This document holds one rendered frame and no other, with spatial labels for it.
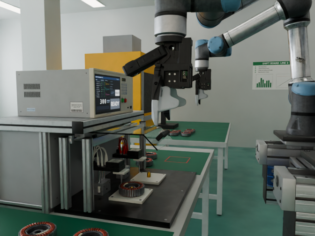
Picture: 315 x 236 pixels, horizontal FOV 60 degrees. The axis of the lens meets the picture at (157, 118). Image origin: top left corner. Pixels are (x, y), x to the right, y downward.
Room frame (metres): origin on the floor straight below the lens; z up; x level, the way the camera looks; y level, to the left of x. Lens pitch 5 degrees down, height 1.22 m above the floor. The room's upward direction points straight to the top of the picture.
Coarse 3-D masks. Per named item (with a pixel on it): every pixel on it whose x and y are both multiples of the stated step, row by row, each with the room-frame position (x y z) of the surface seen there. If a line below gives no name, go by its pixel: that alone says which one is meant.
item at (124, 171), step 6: (96, 162) 1.24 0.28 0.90; (108, 162) 1.16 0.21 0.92; (114, 162) 1.15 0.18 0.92; (120, 162) 1.16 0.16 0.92; (96, 168) 1.17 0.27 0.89; (102, 168) 1.16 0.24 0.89; (108, 168) 1.15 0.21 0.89; (114, 168) 1.15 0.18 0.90; (120, 168) 1.16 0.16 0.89; (102, 174) 1.20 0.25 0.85; (120, 174) 1.14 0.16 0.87; (102, 180) 1.20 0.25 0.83
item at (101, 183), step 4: (104, 180) 1.21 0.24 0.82; (108, 180) 1.21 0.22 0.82; (96, 184) 1.17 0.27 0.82; (100, 184) 1.16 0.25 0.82; (104, 184) 1.17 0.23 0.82; (108, 184) 1.21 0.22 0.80; (96, 188) 1.17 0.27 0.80; (100, 188) 1.16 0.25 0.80; (104, 188) 1.17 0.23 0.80; (108, 188) 1.21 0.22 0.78; (96, 192) 1.17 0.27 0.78; (100, 192) 1.16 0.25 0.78; (104, 192) 1.17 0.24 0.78
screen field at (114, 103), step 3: (111, 99) 1.27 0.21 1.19; (114, 99) 1.30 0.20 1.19; (117, 99) 1.34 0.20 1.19; (111, 102) 1.27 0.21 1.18; (114, 102) 1.30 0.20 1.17; (117, 102) 1.34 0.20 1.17; (111, 105) 1.27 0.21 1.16; (114, 105) 1.30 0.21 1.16; (117, 105) 1.33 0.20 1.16; (111, 108) 1.27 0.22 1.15; (114, 108) 1.30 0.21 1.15; (117, 108) 1.33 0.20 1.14
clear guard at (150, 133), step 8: (104, 128) 1.18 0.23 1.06; (120, 128) 1.18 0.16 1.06; (128, 128) 1.18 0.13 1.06; (136, 128) 1.18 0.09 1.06; (144, 128) 1.18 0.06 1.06; (152, 128) 1.18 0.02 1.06; (160, 128) 1.22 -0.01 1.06; (144, 136) 1.01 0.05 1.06; (152, 136) 1.06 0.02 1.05; (168, 136) 1.21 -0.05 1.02; (152, 144) 1.00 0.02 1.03; (160, 144) 1.06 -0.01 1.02
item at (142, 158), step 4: (132, 148) 1.45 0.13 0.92; (128, 152) 1.39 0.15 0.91; (132, 152) 1.38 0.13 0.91; (136, 152) 1.38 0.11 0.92; (140, 152) 1.40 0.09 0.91; (112, 156) 1.41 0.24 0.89; (116, 156) 1.41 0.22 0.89; (120, 156) 1.40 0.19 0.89; (124, 156) 1.39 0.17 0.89; (128, 156) 1.39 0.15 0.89; (132, 156) 1.38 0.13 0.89; (136, 156) 1.37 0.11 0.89; (140, 156) 1.40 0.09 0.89; (136, 160) 1.38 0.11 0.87; (140, 160) 1.37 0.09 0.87
